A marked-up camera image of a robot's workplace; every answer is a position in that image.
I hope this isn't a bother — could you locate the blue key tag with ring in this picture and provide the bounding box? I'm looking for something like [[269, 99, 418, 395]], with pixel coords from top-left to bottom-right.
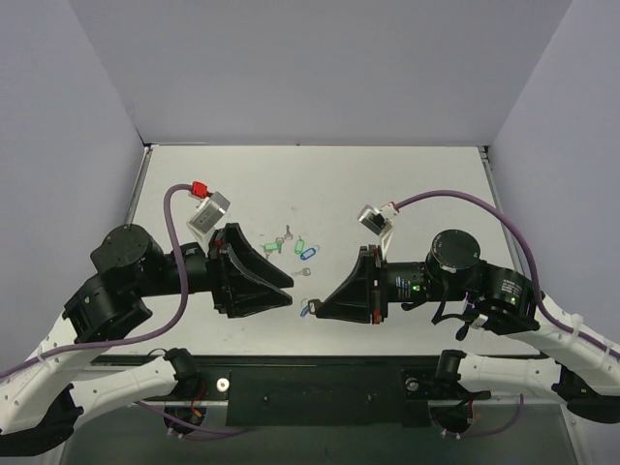
[[299, 302, 310, 318]]

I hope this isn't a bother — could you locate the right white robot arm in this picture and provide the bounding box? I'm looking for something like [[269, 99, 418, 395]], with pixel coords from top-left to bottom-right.
[[301, 230, 619, 424]]

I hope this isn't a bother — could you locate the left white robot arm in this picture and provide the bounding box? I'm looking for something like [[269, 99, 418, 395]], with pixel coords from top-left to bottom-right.
[[1, 223, 294, 457]]

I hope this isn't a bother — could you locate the green key tag left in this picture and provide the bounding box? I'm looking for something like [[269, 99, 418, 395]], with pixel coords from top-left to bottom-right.
[[263, 236, 285, 259]]

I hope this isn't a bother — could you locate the green key tag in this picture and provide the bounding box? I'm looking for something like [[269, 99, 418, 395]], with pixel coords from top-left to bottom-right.
[[263, 236, 285, 259], [294, 236, 305, 255]]

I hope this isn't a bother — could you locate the loose silver key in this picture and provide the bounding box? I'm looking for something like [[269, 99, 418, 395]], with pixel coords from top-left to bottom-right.
[[292, 267, 311, 276]]

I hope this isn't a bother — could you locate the silver key top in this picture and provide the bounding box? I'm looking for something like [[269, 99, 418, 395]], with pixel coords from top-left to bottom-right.
[[284, 225, 295, 241]]

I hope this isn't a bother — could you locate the green key tag right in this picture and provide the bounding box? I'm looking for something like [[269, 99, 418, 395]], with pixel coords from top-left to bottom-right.
[[294, 236, 305, 255]]

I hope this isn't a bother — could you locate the blue key tag upper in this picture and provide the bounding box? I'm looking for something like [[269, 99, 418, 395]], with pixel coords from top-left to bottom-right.
[[299, 247, 317, 261]]

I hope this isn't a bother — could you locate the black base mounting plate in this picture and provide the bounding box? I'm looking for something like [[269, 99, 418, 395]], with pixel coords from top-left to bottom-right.
[[197, 356, 490, 427]]

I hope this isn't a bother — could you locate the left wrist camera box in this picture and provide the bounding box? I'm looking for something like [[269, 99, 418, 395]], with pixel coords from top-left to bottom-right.
[[186, 192, 231, 253]]

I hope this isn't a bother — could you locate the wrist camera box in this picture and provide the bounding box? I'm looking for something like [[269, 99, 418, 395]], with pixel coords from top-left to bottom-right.
[[357, 201, 399, 258], [186, 192, 231, 253]]

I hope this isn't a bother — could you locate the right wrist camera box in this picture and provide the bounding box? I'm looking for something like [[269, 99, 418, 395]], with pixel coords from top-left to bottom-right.
[[357, 201, 399, 258]]

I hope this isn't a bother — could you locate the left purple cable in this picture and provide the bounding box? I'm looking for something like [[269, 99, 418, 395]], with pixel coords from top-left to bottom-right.
[[0, 181, 248, 441]]

